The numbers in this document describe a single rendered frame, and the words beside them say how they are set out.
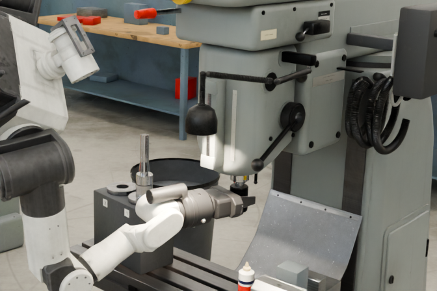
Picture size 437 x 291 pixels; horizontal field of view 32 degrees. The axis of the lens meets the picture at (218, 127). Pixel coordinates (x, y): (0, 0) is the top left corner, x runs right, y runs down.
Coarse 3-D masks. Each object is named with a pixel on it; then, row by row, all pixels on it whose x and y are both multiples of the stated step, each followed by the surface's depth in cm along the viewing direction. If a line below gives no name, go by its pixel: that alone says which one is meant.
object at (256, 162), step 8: (288, 104) 179; (296, 104) 179; (288, 112) 178; (296, 112) 179; (304, 112) 182; (280, 120) 180; (288, 120) 178; (296, 120) 179; (288, 128) 178; (296, 128) 180; (280, 136) 176; (272, 144) 174; (256, 160) 170; (264, 160) 172; (256, 168) 170
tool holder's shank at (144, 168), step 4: (140, 136) 204; (144, 136) 203; (148, 136) 204; (140, 140) 204; (144, 140) 204; (148, 140) 205; (140, 144) 205; (144, 144) 204; (148, 144) 205; (140, 148) 205; (144, 148) 204; (148, 148) 205; (140, 152) 205; (144, 152) 205; (148, 152) 205; (140, 156) 205; (144, 156) 205; (148, 156) 206; (140, 160) 206; (144, 160) 205; (148, 160) 206; (140, 164) 206; (144, 164) 205; (148, 164) 206; (140, 168) 206; (144, 168) 206; (148, 168) 206; (140, 172) 207; (144, 172) 206
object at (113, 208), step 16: (96, 192) 215; (112, 192) 213; (128, 192) 212; (96, 208) 217; (112, 208) 211; (128, 208) 205; (96, 224) 218; (112, 224) 212; (128, 224) 206; (96, 240) 219; (144, 256) 206; (160, 256) 210; (144, 272) 207
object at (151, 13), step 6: (138, 12) 164; (144, 12) 165; (150, 12) 166; (156, 12) 167; (162, 12) 169; (168, 12) 171; (174, 12) 173; (180, 12) 174; (138, 18) 164; (144, 18) 166; (150, 18) 167
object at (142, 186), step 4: (136, 180) 207; (140, 180) 206; (144, 180) 206; (148, 180) 206; (152, 180) 207; (136, 184) 207; (140, 184) 206; (144, 184) 206; (148, 184) 206; (152, 184) 208; (136, 188) 208; (140, 188) 206; (144, 188) 206; (148, 188) 207; (152, 188) 208; (136, 192) 208; (140, 192) 207; (144, 192) 207; (136, 196) 208; (140, 196) 207
